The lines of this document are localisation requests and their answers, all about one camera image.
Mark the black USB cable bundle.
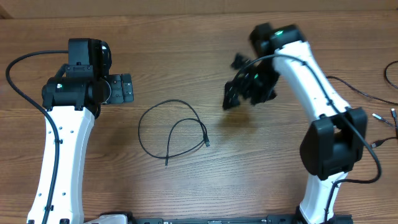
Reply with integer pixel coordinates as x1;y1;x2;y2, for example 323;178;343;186
137;99;211;169

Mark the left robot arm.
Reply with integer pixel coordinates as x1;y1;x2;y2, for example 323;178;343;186
27;39;134;223

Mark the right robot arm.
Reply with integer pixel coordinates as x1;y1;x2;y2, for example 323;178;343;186
223;23;368;223

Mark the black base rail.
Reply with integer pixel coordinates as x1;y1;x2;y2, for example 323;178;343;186
86;211;354;224

